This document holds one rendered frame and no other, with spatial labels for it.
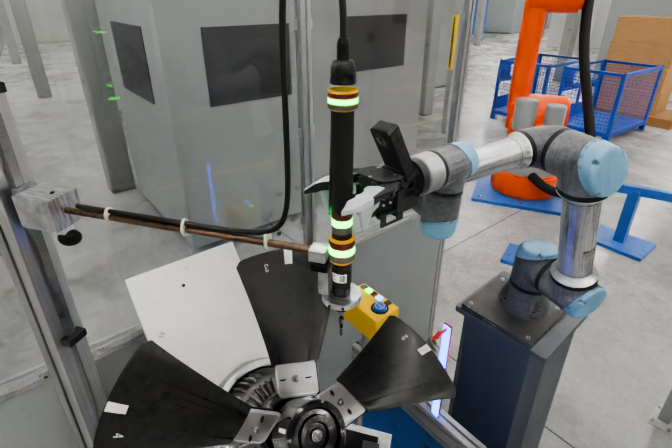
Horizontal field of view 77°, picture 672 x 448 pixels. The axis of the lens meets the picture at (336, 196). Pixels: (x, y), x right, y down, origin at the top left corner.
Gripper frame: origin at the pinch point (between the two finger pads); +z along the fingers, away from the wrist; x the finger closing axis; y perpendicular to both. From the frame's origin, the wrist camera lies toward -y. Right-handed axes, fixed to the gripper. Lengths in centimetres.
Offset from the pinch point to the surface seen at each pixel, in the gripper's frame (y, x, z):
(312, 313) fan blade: 30.6, 9.1, -3.1
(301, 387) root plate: 41.8, 3.9, 3.8
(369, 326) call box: 63, 24, -34
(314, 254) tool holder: 11.5, 2.6, 0.7
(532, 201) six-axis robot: 163, 129, -361
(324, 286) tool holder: 17.8, 1.2, -0.2
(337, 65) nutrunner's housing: -19.2, -0.7, -1.6
